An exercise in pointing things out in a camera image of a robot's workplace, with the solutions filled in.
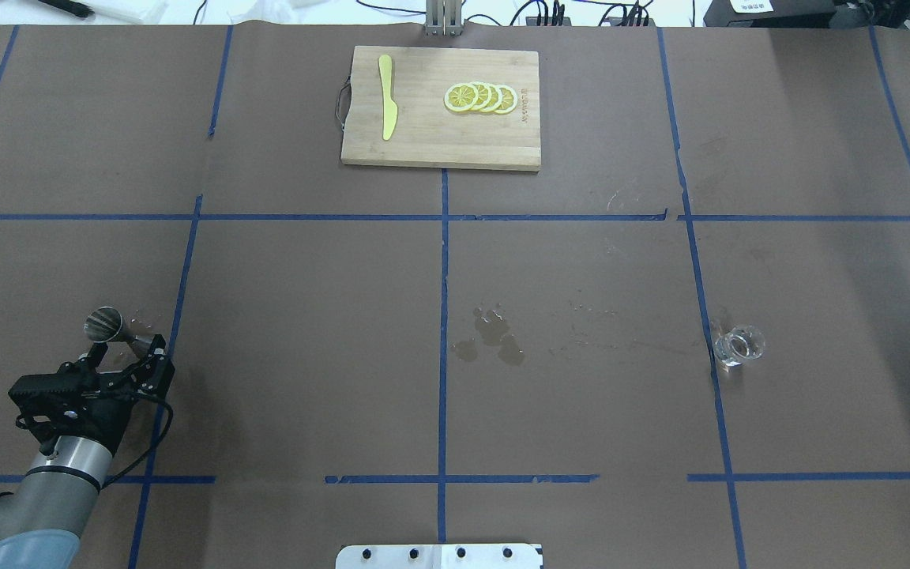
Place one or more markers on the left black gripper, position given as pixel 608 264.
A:
pixel 105 412

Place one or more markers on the steel double jigger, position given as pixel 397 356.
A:
pixel 107 325

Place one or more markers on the small glass beaker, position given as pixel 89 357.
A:
pixel 738 346

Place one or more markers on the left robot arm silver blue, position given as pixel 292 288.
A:
pixel 43 519

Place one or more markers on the black handheld tool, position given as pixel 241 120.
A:
pixel 78 9

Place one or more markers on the yellow plastic knife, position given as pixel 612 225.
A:
pixel 389 105

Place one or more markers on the bamboo cutting board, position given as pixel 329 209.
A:
pixel 427 134

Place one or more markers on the black box device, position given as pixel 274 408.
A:
pixel 769 14

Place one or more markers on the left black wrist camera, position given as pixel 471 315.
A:
pixel 57 396

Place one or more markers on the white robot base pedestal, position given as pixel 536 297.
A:
pixel 469 555

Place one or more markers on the aluminium frame post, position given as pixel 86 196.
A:
pixel 444 18

